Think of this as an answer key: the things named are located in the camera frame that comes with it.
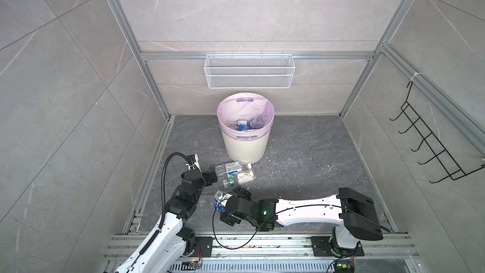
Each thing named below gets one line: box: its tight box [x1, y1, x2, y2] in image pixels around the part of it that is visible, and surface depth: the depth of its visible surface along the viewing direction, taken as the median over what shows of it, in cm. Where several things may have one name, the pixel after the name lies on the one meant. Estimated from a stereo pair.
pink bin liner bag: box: [216, 92, 275, 142], surface depth 91 cm
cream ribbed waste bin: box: [216, 92, 275, 165], surface depth 92 cm
